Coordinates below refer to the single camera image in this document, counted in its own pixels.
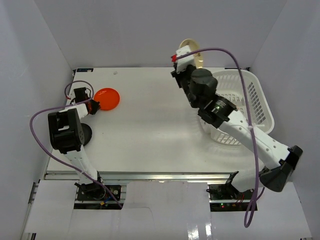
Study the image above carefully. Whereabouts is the orange round plate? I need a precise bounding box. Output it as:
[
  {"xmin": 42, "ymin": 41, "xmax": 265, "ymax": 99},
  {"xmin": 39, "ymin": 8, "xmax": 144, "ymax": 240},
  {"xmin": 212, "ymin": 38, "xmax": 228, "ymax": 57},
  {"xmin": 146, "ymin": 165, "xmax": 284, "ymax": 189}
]
[{"xmin": 93, "ymin": 87, "xmax": 121, "ymax": 111}]

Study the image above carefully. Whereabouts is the beige round plate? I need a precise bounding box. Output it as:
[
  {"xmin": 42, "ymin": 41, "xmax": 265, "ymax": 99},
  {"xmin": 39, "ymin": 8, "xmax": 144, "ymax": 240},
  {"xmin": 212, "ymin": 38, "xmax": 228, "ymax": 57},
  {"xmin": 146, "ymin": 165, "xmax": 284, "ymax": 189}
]
[{"xmin": 179, "ymin": 38, "xmax": 204, "ymax": 69}]

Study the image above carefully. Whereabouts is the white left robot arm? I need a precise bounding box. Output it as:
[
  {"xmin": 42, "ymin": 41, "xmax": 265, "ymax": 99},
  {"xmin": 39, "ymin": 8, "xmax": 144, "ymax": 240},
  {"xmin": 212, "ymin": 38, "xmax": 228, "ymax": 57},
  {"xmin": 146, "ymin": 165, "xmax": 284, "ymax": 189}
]
[{"xmin": 47, "ymin": 87, "xmax": 106, "ymax": 200}]

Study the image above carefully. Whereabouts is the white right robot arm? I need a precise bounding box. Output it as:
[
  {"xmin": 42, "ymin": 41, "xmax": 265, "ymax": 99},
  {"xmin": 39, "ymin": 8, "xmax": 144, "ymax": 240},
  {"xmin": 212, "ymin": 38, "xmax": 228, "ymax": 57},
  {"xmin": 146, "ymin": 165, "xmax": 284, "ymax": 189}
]
[{"xmin": 171, "ymin": 45, "xmax": 303, "ymax": 200}]

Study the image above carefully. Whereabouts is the white plastic basket bin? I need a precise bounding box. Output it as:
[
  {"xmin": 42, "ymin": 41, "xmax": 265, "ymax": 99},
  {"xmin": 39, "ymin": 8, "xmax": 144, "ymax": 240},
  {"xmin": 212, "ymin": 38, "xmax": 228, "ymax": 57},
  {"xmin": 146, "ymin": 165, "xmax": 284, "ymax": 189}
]
[{"xmin": 212, "ymin": 69, "xmax": 275, "ymax": 134}]

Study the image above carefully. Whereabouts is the black round plate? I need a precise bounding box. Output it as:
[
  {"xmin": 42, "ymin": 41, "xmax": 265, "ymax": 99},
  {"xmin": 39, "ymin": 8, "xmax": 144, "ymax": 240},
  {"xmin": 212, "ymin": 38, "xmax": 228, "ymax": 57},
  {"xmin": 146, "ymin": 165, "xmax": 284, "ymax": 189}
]
[{"xmin": 81, "ymin": 122, "xmax": 93, "ymax": 146}]

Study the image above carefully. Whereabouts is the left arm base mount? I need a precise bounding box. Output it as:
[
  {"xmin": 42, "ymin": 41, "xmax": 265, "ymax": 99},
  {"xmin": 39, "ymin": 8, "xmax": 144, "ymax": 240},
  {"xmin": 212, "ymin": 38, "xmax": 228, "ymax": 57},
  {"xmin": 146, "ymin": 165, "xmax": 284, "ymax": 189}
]
[{"xmin": 73, "ymin": 183, "xmax": 124, "ymax": 210}]

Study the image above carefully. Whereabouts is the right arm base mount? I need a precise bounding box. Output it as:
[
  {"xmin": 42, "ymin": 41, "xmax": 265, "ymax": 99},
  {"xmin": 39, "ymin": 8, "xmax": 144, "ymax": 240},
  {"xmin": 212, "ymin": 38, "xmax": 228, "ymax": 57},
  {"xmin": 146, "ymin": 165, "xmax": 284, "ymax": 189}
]
[{"xmin": 206, "ymin": 184, "xmax": 254, "ymax": 213}]

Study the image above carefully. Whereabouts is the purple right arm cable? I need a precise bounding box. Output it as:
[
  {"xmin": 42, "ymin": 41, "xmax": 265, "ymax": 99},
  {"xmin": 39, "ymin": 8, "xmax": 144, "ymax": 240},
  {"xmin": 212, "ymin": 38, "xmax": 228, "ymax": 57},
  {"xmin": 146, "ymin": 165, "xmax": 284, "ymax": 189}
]
[{"xmin": 172, "ymin": 47, "xmax": 266, "ymax": 228}]

